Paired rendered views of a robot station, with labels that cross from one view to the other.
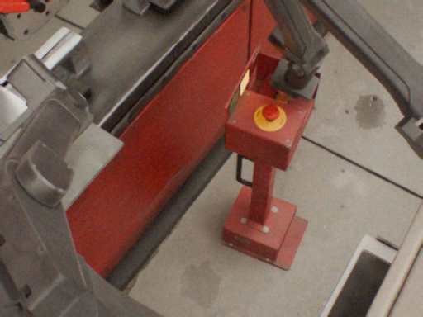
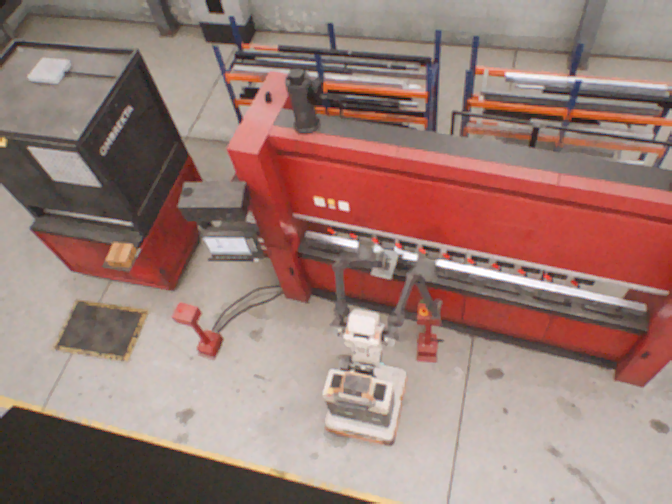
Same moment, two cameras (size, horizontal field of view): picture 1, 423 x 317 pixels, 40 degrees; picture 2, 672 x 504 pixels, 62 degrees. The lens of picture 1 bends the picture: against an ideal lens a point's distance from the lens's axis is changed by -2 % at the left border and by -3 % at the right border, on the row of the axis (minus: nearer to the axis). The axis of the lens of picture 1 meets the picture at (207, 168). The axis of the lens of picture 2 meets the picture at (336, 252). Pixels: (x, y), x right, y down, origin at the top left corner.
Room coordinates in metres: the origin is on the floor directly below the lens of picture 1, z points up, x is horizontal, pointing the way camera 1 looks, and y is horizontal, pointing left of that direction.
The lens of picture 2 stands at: (-0.27, -2.12, 5.20)
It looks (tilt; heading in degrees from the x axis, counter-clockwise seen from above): 57 degrees down; 80
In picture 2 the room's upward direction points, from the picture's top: 12 degrees counter-clockwise
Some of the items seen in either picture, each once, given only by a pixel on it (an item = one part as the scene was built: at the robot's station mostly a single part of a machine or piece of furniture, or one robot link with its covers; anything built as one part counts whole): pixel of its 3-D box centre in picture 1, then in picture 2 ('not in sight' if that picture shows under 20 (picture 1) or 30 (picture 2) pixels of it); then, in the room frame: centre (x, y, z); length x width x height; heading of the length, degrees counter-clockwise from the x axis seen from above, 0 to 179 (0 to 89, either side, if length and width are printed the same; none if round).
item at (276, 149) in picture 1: (272, 107); (429, 312); (0.77, -0.16, 0.75); 0.20 x 0.16 x 0.18; 153
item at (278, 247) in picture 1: (266, 226); (427, 347); (0.75, -0.19, 0.06); 0.25 x 0.20 x 0.12; 63
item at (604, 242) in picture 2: not in sight; (470, 220); (1.16, 0.02, 1.66); 3.00 x 0.08 x 0.80; 141
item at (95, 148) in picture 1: (38, 144); (384, 264); (0.56, 0.31, 1.00); 0.26 x 0.18 x 0.01; 51
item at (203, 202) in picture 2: not in sight; (226, 226); (-0.60, 0.87, 1.53); 0.51 x 0.25 x 0.85; 156
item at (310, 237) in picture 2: not in sight; (331, 242); (0.22, 0.76, 0.92); 0.50 x 0.06 x 0.10; 141
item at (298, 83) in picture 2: not in sight; (312, 98); (0.31, 0.85, 2.53); 0.33 x 0.25 x 0.47; 141
